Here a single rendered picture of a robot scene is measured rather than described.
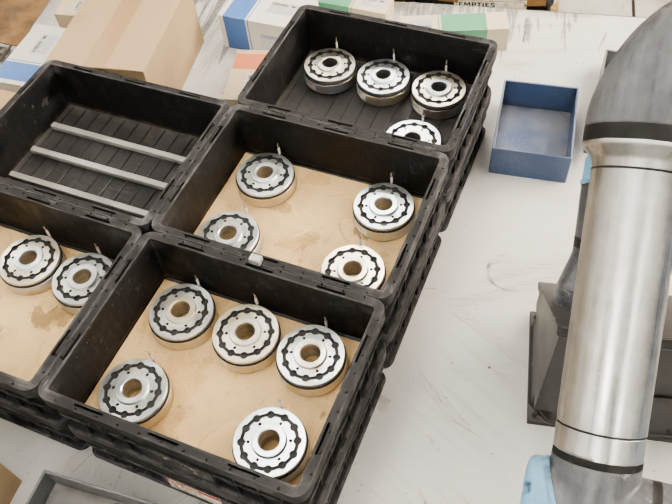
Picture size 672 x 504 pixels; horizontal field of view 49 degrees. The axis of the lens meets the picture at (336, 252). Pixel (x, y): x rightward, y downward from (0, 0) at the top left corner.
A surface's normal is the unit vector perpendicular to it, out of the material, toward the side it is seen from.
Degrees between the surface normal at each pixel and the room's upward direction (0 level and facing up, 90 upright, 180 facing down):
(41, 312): 0
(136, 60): 0
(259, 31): 90
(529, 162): 90
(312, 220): 0
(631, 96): 46
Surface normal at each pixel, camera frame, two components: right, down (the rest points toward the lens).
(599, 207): -0.89, -0.10
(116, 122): -0.07, -0.59
